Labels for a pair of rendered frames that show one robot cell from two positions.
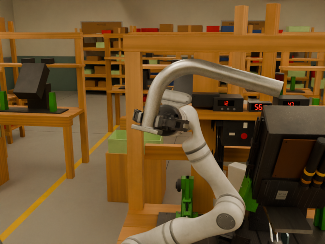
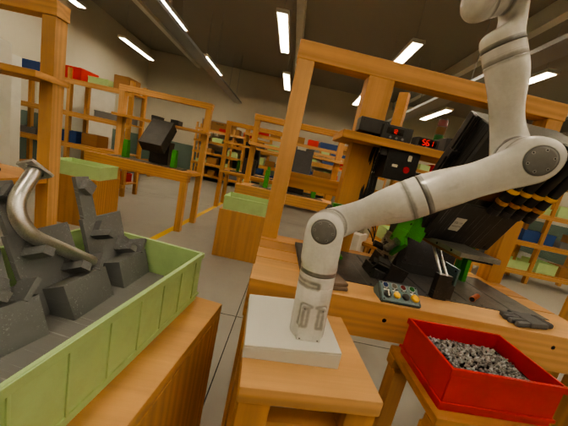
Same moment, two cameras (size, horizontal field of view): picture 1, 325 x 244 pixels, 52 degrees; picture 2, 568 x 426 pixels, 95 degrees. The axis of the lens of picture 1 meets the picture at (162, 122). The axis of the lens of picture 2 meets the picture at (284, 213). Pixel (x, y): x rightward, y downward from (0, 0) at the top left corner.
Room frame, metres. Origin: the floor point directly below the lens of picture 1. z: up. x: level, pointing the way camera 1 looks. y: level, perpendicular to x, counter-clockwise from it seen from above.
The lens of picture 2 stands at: (0.43, 0.32, 1.31)
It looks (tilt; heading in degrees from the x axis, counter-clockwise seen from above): 10 degrees down; 352
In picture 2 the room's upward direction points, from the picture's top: 12 degrees clockwise
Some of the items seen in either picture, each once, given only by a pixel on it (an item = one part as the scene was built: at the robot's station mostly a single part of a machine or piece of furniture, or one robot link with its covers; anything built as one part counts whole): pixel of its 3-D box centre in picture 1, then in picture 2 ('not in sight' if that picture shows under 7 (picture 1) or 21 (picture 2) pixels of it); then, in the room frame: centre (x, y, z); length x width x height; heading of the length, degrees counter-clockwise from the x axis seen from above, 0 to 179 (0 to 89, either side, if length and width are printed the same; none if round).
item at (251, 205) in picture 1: (248, 194); (413, 223); (1.51, -0.43, 1.17); 0.13 x 0.12 x 0.20; 85
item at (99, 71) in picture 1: (121, 61); (231, 157); (11.37, 1.37, 1.11); 3.01 x 0.54 x 2.23; 82
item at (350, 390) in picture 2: not in sight; (301, 349); (1.04, 0.11, 0.83); 0.32 x 0.32 x 0.04; 89
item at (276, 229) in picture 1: (281, 209); (447, 244); (1.46, -0.58, 1.11); 0.39 x 0.16 x 0.03; 175
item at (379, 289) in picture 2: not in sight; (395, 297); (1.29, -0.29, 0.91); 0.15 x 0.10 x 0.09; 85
